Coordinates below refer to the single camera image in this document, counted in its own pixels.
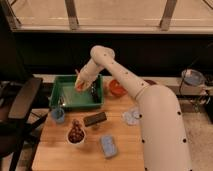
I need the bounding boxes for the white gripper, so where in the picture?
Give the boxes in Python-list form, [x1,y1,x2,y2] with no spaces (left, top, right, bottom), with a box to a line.
[75,59,103,91]

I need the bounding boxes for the red orange pepper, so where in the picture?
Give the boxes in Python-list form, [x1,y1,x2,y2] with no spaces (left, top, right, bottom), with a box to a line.
[76,82,84,91]

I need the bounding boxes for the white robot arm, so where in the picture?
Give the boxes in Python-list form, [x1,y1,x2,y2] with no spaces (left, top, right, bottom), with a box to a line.
[75,45,193,171]

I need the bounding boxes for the dish brush in tray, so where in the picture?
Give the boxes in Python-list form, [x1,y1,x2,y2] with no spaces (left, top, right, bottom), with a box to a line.
[90,82,99,103]

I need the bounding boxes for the green plastic tray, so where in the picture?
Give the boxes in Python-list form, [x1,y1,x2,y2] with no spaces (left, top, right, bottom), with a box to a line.
[49,75,104,110]

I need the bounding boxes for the orange bowl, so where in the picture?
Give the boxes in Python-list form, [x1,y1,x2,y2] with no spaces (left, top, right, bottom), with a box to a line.
[109,79,127,97]

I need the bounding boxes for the black rectangular block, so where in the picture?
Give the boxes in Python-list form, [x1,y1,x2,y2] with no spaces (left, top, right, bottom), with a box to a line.
[83,112,107,127]

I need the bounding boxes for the small blue cup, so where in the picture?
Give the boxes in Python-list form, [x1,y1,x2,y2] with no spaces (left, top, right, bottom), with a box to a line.
[51,107,65,124]

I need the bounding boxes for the white bowl of brown items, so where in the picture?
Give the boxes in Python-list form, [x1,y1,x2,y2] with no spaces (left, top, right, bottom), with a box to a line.
[67,119,85,144]

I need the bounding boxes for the light blue crumpled cloth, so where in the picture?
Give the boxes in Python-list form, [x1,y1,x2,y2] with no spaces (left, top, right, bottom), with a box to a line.
[122,106,139,126]

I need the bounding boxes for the black office chair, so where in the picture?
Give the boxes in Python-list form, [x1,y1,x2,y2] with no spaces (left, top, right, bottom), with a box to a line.
[0,77,47,171]

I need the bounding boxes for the purple bowl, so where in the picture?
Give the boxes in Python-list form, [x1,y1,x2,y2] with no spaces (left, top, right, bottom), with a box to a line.
[145,79,157,85]

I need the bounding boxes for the blue sponge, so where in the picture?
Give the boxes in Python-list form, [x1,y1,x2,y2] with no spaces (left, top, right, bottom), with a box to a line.
[100,135,118,158]

